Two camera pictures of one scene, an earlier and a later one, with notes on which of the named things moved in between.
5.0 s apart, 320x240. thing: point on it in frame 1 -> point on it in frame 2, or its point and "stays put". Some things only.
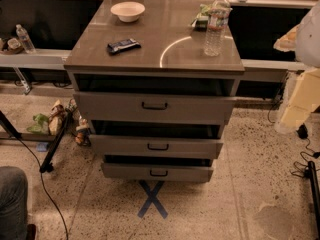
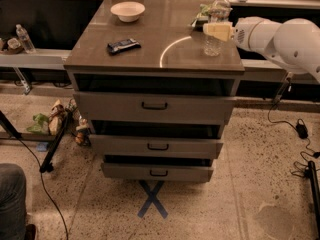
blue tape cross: [152, 199] stays put
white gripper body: [309, 40] -> [241, 34]
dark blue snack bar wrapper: [125, 45] stays put
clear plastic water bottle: [218, 21] stays put
